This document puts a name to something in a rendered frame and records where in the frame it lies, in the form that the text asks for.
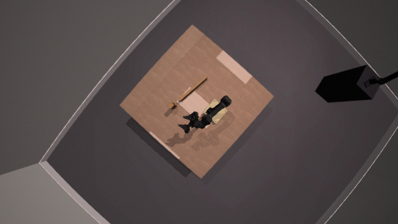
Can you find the brown wooden post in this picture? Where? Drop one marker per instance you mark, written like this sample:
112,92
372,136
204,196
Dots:
171,105

